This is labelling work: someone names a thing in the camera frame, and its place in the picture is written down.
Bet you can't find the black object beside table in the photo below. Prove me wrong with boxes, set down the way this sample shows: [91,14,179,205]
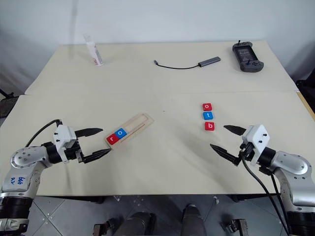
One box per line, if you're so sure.
[295,78,315,96]

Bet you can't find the dark rounded shape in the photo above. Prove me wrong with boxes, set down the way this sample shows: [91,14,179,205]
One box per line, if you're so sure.
[121,211,157,236]
[182,204,207,236]

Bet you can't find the wooden letter tray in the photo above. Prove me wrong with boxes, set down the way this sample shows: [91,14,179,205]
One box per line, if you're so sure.
[102,113,155,150]

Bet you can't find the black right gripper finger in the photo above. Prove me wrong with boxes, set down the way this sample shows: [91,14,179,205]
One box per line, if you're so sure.
[223,124,247,137]
[209,144,241,168]

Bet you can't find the black stand beside table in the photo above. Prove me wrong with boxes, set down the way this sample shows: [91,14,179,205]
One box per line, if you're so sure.
[0,84,22,119]

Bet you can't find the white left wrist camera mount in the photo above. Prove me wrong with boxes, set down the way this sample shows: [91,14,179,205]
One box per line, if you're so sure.
[52,124,78,165]

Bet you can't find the blue letter tile o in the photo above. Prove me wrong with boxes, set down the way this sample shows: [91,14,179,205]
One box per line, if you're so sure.
[114,128,128,140]

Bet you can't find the red letter tile r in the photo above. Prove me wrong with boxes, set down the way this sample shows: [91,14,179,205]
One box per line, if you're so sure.
[106,134,120,146]

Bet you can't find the white toothpaste tube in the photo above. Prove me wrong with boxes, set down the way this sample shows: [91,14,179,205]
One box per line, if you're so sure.
[82,33,105,67]

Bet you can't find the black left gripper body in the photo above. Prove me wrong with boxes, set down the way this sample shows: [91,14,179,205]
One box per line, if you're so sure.
[64,139,85,165]

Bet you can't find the grey usb hub with cable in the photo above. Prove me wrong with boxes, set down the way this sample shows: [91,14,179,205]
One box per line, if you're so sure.
[153,56,221,70]

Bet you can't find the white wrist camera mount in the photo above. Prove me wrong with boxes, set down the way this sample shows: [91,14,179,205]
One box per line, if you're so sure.
[52,124,78,165]
[241,124,270,166]

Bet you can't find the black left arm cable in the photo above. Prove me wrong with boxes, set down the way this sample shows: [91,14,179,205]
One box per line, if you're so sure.
[24,119,62,148]

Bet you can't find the black table frame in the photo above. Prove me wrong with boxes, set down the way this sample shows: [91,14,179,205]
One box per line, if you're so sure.
[34,195,279,204]

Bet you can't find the dark metal floor bracket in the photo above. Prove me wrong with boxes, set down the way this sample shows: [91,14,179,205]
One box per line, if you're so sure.
[220,217,248,236]
[93,217,124,236]

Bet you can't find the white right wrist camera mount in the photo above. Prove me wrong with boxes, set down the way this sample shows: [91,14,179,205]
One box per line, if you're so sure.
[241,124,270,166]

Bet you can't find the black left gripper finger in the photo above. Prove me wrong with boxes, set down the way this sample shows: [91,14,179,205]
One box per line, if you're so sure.
[74,127,104,138]
[82,148,112,164]

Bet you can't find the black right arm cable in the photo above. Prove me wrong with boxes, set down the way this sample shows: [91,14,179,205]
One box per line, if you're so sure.
[270,171,291,234]
[241,156,290,236]

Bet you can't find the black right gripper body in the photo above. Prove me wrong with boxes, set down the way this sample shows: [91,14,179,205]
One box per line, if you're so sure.
[237,142,256,163]

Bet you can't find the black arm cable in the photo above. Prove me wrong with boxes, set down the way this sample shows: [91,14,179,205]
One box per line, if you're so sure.
[241,156,290,236]
[270,171,291,234]
[24,119,62,148]

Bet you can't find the black handheld controller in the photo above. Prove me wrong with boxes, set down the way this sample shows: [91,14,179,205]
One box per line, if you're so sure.
[232,39,265,73]

